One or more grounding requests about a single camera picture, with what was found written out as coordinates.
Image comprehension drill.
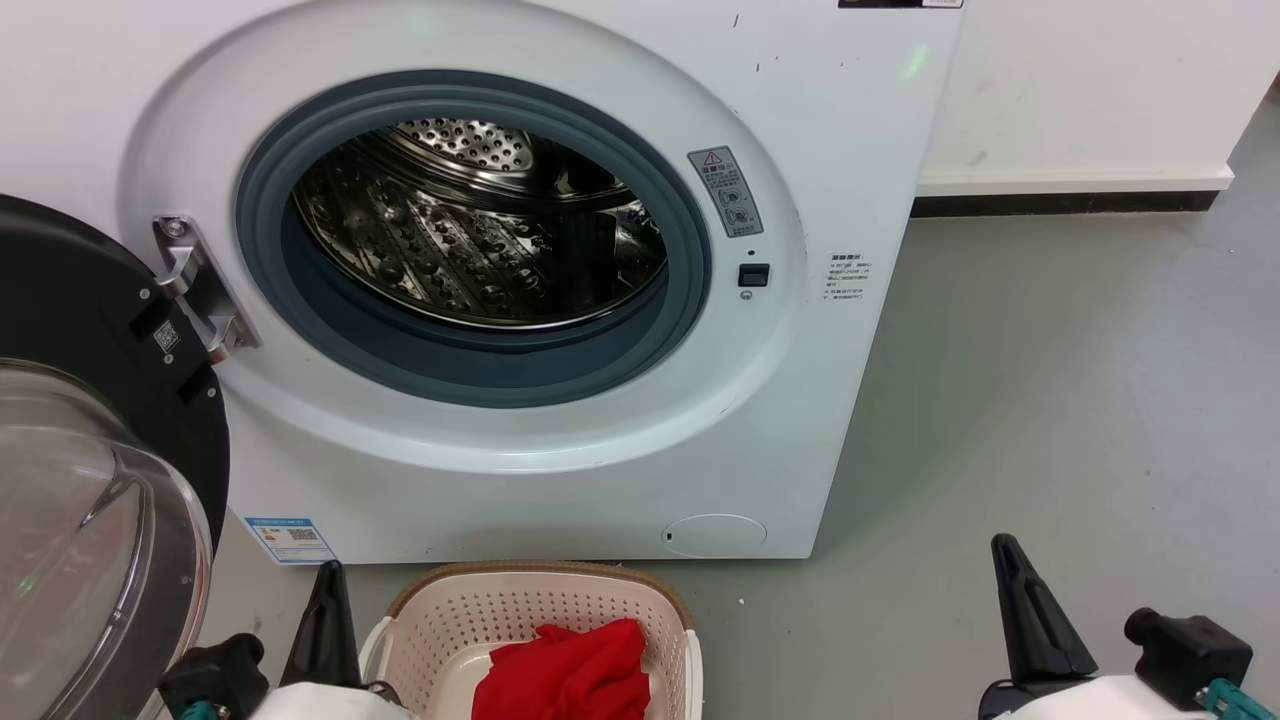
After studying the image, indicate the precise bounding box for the grey rubber door gasket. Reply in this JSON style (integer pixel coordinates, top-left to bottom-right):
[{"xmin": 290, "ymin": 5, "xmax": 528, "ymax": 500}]
[{"xmin": 237, "ymin": 70, "xmax": 713, "ymax": 408}]

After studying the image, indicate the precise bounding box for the cream perforated laundry basket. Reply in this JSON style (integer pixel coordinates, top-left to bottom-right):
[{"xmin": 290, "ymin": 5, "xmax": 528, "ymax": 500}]
[{"xmin": 360, "ymin": 561, "xmax": 703, "ymax": 720}]

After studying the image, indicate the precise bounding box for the silver metal door hinge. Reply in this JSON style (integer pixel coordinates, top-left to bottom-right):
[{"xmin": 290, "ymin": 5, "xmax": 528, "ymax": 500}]
[{"xmin": 153, "ymin": 215, "xmax": 261, "ymax": 363}]

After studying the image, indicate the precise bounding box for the small printed text label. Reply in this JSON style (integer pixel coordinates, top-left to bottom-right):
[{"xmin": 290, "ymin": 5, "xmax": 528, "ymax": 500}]
[{"xmin": 825, "ymin": 252, "xmax": 873, "ymax": 304}]

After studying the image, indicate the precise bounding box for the blue energy label sticker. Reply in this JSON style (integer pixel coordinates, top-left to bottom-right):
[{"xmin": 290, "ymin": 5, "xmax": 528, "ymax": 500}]
[{"xmin": 244, "ymin": 516, "xmax": 336, "ymax": 566}]

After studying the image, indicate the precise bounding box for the black washer door with glass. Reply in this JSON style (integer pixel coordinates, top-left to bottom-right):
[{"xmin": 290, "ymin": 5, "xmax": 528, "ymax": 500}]
[{"xmin": 0, "ymin": 195, "xmax": 231, "ymax": 720}]

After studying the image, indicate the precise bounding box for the grey warning sticker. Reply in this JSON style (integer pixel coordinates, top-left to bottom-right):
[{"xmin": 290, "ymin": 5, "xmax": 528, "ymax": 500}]
[{"xmin": 688, "ymin": 146, "xmax": 764, "ymax": 238}]

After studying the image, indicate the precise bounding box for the round white filter cover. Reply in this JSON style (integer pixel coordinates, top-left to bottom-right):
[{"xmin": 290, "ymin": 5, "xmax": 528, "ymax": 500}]
[{"xmin": 660, "ymin": 514, "xmax": 768, "ymax": 558}]

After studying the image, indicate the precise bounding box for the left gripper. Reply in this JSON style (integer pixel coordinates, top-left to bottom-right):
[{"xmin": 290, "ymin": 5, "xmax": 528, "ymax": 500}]
[{"xmin": 250, "ymin": 561, "xmax": 416, "ymax": 720}]

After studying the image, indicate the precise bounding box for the stainless steel washing machine drum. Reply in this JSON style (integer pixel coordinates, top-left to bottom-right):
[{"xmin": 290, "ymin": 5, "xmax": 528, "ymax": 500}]
[{"xmin": 293, "ymin": 120, "xmax": 669, "ymax": 329}]

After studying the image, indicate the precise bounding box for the white front-load washing machine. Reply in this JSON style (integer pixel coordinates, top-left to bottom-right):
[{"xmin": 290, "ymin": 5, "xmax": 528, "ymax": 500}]
[{"xmin": 0, "ymin": 0, "xmax": 966, "ymax": 566}]

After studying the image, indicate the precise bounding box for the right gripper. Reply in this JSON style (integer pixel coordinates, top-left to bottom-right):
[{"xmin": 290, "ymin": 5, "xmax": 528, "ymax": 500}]
[{"xmin": 978, "ymin": 534, "xmax": 1221, "ymax": 720}]

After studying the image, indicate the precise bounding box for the red cloth garment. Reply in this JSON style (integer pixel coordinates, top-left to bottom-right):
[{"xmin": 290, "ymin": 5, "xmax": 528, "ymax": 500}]
[{"xmin": 472, "ymin": 618, "xmax": 651, "ymax": 720}]

